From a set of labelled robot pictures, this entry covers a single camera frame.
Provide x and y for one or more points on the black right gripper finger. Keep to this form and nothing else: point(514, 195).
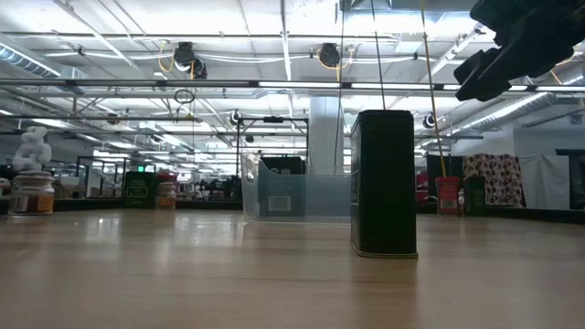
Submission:
point(482, 91)
point(480, 68)

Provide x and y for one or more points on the red lid spice tin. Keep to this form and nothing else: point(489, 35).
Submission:
point(166, 177)
point(447, 194)

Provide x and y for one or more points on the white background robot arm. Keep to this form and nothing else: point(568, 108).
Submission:
point(32, 151)

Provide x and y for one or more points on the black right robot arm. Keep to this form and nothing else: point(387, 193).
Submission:
point(578, 18)

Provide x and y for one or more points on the black fabric curtain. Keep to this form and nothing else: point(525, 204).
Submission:
point(452, 166)

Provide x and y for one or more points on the patterned fabric curtain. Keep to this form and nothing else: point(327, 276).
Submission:
point(493, 178)

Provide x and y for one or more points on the white fabric sheet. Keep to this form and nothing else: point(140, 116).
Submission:
point(544, 183)

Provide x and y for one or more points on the white building column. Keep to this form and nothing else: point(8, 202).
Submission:
point(325, 137)

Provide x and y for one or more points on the clear plastic bin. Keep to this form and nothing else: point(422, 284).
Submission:
point(249, 192)

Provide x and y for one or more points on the silver ventilation duct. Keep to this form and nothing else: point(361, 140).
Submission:
point(503, 112)
point(23, 59)

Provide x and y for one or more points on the black background rig frame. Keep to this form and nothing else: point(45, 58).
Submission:
point(273, 119)

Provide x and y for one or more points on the ceiling light rail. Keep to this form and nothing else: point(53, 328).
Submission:
point(137, 83)

